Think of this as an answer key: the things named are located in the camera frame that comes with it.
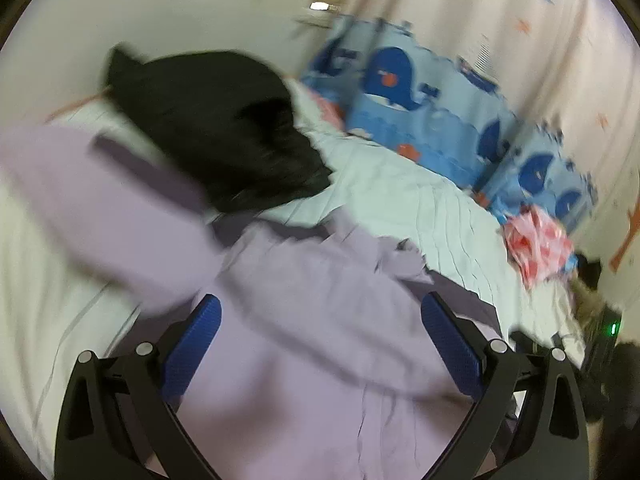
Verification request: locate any lavender large garment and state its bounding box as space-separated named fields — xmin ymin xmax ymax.
xmin=0 ymin=122 xmax=516 ymax=480

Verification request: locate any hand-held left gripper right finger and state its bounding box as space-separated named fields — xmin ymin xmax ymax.
xmin=421 ymin=291 xmax=591 ymax=480

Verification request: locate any white printed wall cloth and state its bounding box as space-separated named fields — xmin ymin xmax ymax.
xmin=345 ymin=0 xmax=640 ymax=281

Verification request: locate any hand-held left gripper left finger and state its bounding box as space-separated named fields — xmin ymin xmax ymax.
xmin=54 ymin=294 xmax=222 ymax=480

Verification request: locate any pink and red cloth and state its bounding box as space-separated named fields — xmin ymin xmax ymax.
xmin=501 ymin=205 xmax=576 ymax=288

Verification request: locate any white quilted bed cover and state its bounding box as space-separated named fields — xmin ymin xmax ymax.
xmin=0 ymin=77 xmax=588 ymax=480

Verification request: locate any black garment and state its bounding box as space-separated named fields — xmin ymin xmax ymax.
xmin=102 ymin=45 xmax=335 ymax=216

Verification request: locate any whale print blue pillow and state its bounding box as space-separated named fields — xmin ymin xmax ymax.
xmin=300 ymin=15 xmax=368 ymax=106
xmin=479 ymin=122 xmax=598 ymax=233
xmin=345 ymin=20 xmax=521 ymax=186

